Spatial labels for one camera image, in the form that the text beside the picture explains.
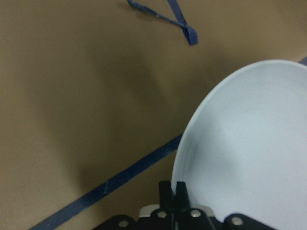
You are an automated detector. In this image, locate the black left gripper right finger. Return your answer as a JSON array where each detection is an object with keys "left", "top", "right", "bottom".
[{"left": 175, "top": 182, "right": 191, "bottom": 212}]

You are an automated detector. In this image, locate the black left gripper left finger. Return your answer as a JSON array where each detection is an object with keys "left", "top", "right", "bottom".
[{"left": 159, "top": 181, "right": 175, "bottom": 212}]

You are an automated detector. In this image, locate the light blue plate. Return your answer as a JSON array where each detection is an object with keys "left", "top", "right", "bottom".
[{"left": 172, "top": 60, "right": 307, "bottom": 230}]

